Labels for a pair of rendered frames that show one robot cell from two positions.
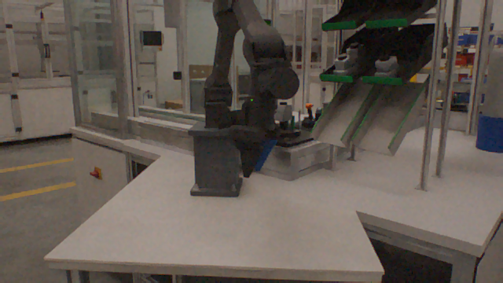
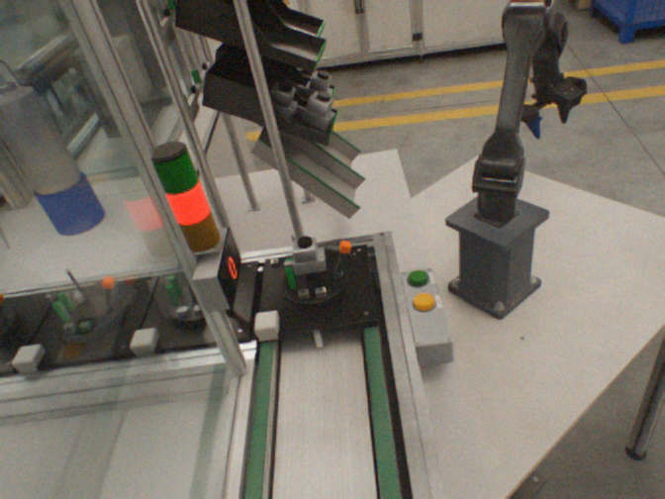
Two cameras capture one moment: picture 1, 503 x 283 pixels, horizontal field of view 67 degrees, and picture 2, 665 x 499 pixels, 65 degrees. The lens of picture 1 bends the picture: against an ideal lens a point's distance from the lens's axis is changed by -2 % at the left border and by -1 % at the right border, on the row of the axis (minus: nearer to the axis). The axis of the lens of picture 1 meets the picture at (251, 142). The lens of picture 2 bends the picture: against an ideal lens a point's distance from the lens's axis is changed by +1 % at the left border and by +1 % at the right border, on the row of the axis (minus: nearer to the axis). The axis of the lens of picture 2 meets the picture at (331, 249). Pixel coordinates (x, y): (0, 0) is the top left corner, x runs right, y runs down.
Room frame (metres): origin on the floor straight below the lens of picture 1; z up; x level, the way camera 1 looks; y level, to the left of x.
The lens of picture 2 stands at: (1.90, 0.58, 1.70)
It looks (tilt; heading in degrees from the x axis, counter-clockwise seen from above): 38 degrees down; 234
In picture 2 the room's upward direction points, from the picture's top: 12 degrees counter-clockwise
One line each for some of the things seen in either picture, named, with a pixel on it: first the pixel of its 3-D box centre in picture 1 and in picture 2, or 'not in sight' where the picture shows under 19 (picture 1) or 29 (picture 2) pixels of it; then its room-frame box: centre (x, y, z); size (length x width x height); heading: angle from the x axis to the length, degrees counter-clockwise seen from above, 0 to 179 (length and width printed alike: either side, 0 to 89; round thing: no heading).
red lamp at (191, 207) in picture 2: not in sight; (187, 200); (1.67, -0.06, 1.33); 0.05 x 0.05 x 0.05
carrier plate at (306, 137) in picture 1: (282, 136); (317, 289); (1.46, -0.12, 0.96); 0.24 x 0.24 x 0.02; 49
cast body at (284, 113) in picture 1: (284, 111); (303, 253); (1.47, -0.13, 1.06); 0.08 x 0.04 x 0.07; 139
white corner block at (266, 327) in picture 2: not in sight; (267, 326); (1.60, -0.11, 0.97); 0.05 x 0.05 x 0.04; 49
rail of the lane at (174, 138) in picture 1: (206, 144); (408, 403); (1.53, 0.19, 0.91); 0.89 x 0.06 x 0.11; 49
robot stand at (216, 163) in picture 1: (217, 157); (495, 252); (1.15, 0.11, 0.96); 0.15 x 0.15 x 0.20; 86
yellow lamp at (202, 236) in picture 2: not in sight; (199, 229); (1.67, -0.06, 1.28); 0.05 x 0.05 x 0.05
